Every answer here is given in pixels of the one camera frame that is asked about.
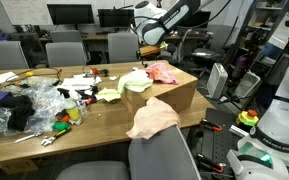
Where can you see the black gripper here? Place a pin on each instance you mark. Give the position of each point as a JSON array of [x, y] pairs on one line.
[[142, 56]]

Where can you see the pink shirt orange print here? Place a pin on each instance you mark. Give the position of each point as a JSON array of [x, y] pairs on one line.
[[160, 73]]

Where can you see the pale yellow cloth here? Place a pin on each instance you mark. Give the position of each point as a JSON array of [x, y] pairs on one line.
[[135, 81]]

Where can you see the peach cloth garment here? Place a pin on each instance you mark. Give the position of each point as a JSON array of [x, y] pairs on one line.
[[154, 118]]

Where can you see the large brown cardboard box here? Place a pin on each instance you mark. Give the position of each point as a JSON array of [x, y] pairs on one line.
[[177, 96]]

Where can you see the small white object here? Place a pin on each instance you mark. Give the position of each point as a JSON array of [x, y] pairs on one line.
[[135, 69]]

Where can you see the small white card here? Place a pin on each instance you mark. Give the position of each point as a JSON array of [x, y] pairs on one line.
[[113, 78]]

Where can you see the dark green small object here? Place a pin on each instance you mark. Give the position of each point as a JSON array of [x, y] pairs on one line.
[[104, 72]]

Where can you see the light green cloth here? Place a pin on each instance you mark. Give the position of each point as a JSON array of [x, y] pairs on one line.
[[109, 95]]

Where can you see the orange ball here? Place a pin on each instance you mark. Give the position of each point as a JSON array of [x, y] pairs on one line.
[[95, 71]]

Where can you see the black keyboard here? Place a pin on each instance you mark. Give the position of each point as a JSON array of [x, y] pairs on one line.
[[104, 33]]

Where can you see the small dark trophy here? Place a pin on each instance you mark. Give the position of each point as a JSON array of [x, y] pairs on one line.
[[158, 3]]

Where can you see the black red tool pile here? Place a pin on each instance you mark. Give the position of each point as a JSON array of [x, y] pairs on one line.
[[87, 95]]

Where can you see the white paper stack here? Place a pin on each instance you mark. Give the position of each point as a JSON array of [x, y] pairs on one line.
[[79, 82]]

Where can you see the small metal object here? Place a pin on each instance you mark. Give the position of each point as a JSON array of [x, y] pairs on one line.
[[99, 116]]

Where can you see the white space heater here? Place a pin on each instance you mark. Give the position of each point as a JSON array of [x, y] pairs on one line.
[[216, 81]]

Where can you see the clear plastic water bottle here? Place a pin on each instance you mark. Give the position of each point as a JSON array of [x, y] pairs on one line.
[[82, 109]]

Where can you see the yellow liquid spray bottle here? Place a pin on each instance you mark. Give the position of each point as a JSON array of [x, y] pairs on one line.
[[71, 110]]

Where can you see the orange black clamp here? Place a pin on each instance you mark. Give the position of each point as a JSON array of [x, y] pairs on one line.
[[210, 163], [210, 125]]

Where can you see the gray framed office chair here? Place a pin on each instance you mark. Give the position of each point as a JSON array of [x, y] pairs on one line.
[[164, 156]]

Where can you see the purple object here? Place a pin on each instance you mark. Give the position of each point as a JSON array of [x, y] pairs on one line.
[[240, 65]]

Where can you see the black orange small tool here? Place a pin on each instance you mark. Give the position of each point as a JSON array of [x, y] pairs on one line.
[[62, 116]]

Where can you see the green plastic toy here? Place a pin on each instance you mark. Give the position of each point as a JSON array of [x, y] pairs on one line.
[[60, 126]]

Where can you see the large clear plastic bag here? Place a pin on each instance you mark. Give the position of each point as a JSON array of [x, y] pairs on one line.
[[45, 100]]

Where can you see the white grilled fan heater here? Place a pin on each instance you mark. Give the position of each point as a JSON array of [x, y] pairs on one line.
[[247, 85]]

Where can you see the black perforated mounting board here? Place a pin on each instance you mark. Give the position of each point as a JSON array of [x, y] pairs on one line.
[[222, 146]]

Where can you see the yellow ball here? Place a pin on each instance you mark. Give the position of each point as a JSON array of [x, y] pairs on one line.
[[29, 73]]

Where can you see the black mesh office chair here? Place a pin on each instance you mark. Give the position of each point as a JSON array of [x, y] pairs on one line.
[[29, 48]]

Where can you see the silver metal bar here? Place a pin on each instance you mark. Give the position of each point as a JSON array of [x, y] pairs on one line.
[[239, 131]]

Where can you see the yellow red emergency stop button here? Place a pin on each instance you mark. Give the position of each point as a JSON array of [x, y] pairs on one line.
[[247, 118]]

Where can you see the black cloth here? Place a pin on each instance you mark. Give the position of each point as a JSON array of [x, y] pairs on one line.
[[20, 111]]

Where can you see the white marker pen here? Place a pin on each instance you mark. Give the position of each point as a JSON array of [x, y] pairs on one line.
[[27, 137]]

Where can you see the tan wrist camera mount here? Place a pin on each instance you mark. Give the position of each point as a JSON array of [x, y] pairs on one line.
[[152, 50]]

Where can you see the wooden wall desk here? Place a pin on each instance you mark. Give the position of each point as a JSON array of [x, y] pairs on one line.
[[94, 36]]

